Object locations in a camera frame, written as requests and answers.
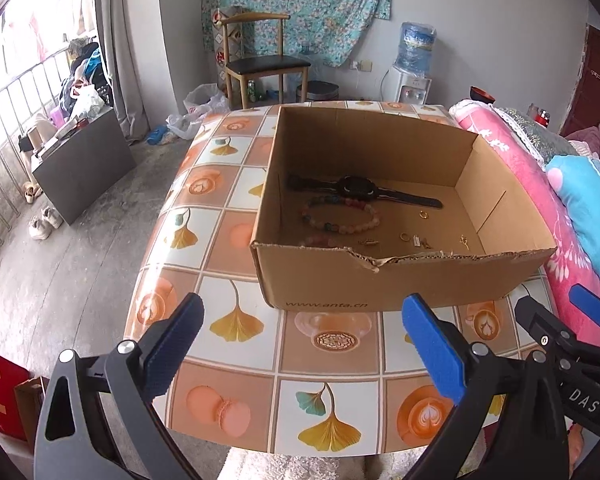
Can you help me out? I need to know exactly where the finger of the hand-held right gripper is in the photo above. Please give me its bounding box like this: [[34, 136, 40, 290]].
[[567, 283, 600, 350], [514, 296, 600, 368]]

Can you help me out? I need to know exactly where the multicolour bead bracelet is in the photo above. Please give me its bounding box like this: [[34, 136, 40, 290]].
[[301, 197, 382, 235]]

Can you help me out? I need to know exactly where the brown paper bag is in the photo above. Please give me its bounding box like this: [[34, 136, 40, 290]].
[[14, 376, 50, 453]]

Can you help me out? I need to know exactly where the grey cabinet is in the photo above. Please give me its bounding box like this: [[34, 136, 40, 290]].
[[31, 105, 137, 226]]

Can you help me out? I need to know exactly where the grey curtain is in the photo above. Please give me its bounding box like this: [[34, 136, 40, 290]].
[[94, 0, 148, 141]]

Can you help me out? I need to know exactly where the white water dispenser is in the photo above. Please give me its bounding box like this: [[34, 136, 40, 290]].
[[390, 67, 432, 106]]

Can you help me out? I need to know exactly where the black purple smartwatch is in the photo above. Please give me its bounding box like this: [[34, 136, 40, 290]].
[[286, 174, 443, 209]]

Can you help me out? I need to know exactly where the card patterned board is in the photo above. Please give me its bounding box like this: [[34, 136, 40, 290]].
[[211, 6, 245, 86]]

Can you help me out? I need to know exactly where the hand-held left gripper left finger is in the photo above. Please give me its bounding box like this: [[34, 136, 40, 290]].
[[32, 292, 205, 480]]

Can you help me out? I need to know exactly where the teal floral wall cloth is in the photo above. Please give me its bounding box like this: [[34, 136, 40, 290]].
[[201, 0, 394, 68]]

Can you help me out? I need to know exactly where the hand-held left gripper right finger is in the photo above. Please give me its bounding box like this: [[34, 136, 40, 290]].
[[401, 293, 571, 480]]

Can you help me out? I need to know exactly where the brown cardboard box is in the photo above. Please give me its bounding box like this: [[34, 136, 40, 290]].
[[250, 104, 558, 311]]

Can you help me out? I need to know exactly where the leaf patterned tablecloth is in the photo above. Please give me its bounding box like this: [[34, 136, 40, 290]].
[[124, 100, 556, 457]]

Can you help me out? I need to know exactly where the red paper bag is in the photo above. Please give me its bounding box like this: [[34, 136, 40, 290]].
[[0, 351, 30, 438]]

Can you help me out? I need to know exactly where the pile of clothes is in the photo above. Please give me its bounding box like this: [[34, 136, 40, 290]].
[[57, 40, 111, 121]]

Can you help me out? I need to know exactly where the pink floral blanket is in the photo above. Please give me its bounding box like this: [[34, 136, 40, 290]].
[[449, 100, 600, 356]]

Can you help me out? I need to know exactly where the white plastic bag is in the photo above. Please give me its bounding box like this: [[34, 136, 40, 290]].
[[166, 112, 211, 141], [184, 83, 231, 121]]

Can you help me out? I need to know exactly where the grey trash bin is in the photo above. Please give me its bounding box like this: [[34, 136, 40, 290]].
[[295, 80, 339, 104]]

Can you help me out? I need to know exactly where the blue plush pillow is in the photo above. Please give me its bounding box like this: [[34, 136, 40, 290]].
[[545, 155, 600, 306]]

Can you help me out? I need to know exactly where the wooden chair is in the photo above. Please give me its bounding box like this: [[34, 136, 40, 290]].
[[220, 12, 311, 110]]

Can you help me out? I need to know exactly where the grey lace pillow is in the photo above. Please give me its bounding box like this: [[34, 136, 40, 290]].
[[495, 106, 581, 171]]

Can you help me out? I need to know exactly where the dark red door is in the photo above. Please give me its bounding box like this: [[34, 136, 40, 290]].
[[560, 24, 600, 136]]

